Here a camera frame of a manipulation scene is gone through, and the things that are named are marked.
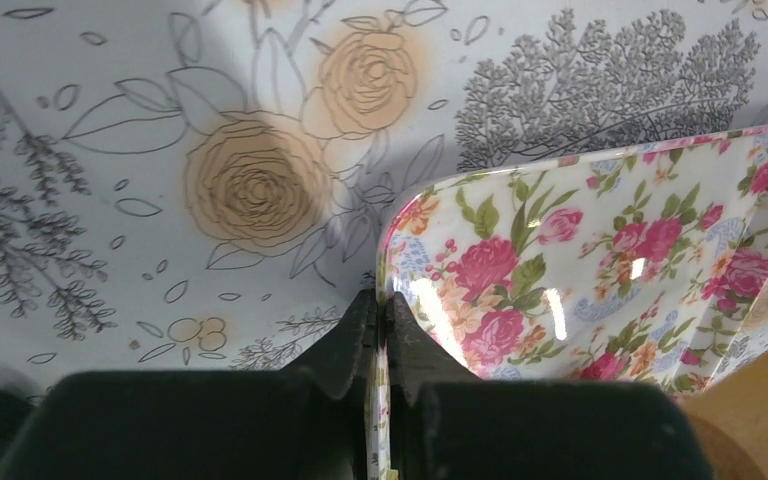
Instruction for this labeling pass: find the floral grey table mat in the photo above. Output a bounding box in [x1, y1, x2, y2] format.
[0, 1, 768, 403]

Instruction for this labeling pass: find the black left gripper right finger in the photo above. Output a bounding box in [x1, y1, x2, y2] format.
[385, 294, 714, 479]

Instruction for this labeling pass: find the wooden dough roller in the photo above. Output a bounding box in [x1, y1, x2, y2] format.
[682, 351, 768, 480]

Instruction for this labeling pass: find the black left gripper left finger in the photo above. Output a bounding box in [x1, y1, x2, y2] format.
[0, 290, 376, 479]

